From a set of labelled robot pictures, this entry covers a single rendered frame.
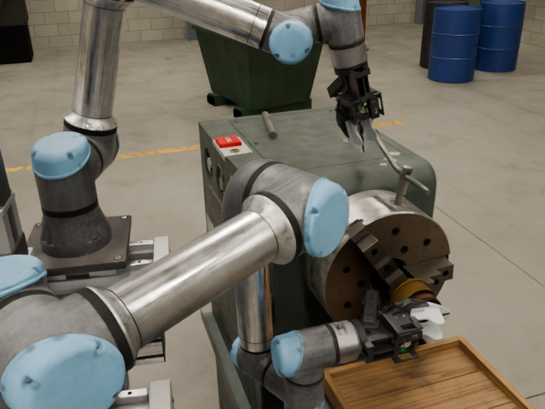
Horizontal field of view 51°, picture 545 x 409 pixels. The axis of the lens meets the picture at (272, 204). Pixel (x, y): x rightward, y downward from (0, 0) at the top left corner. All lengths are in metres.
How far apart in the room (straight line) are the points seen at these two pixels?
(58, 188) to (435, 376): 0.89
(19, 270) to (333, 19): 0.74
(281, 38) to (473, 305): 2.36
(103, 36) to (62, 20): 9.82
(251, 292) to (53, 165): 0.47
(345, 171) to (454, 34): 6.31
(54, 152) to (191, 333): 1.83
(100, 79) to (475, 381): 1.03
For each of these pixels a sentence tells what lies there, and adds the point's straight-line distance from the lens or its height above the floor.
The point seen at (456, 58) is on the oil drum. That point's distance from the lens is 7.66.
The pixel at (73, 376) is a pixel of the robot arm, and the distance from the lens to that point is 0.67.
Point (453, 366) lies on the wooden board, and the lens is 1.39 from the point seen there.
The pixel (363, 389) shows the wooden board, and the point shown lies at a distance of 1.30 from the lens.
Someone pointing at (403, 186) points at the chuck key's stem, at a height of 1.28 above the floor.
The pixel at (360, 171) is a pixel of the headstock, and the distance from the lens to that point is 1.37.
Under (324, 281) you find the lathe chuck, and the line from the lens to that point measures 1.22.
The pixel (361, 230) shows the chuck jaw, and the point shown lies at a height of 1.21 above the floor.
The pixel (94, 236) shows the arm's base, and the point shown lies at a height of 1.19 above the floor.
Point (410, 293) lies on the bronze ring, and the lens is 1.18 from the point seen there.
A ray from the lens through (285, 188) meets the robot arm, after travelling 0.85.
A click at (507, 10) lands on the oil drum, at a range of 8.36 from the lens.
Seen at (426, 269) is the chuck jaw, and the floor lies 1.10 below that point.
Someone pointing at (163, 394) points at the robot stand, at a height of 1.12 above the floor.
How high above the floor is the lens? 1.77
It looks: 26 degrees down
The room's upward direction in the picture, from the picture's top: 1 degrees counter-clockwise
